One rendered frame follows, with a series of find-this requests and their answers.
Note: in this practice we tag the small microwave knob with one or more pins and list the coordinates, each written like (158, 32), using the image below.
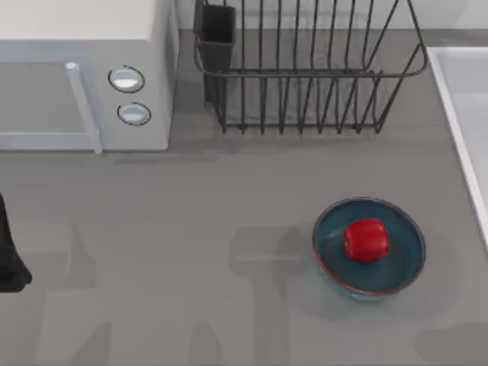
(133, 113)

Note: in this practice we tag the blue bowl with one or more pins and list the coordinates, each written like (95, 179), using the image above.
(343, 274)

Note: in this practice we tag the red bell pepper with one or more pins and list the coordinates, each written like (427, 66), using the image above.
(366, 240)

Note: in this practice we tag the black cutlery holder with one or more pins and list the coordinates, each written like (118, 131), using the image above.
(216, 34)

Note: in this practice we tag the large microwave knob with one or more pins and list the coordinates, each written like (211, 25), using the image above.
(126, 79)

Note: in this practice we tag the pale microwave oven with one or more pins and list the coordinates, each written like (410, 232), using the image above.
(156, 49)

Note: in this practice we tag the microwave door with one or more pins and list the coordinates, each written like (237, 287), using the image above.
(38, 99)

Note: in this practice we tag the white sink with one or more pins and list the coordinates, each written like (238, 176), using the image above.
(463, 126)

